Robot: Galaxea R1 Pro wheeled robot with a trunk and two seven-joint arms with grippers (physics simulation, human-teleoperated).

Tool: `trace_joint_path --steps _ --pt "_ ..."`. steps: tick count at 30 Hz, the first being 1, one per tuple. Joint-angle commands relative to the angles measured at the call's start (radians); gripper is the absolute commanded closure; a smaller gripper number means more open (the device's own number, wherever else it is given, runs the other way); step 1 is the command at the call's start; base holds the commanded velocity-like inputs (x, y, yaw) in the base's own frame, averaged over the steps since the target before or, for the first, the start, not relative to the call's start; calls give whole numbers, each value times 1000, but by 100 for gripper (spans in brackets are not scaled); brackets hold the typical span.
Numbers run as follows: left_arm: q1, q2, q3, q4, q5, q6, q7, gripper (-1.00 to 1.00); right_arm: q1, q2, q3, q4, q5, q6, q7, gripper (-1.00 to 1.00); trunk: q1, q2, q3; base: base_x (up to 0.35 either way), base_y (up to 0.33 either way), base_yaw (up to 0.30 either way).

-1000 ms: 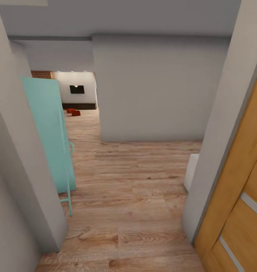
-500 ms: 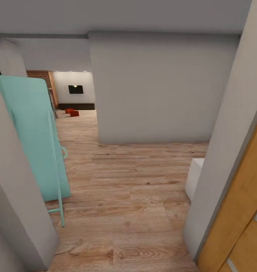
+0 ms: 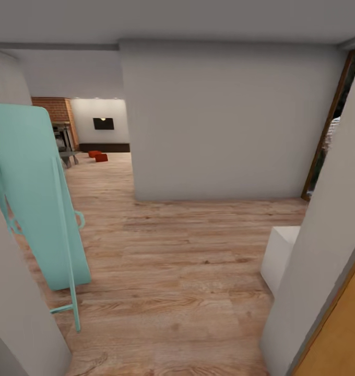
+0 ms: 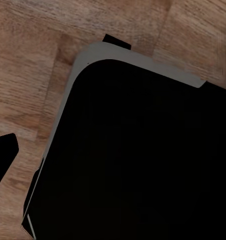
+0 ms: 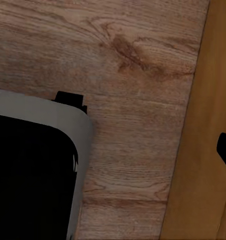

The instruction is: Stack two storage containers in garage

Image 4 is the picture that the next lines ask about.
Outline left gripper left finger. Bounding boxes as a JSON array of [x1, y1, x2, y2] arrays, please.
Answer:
[[0, 133, 19, 182]]

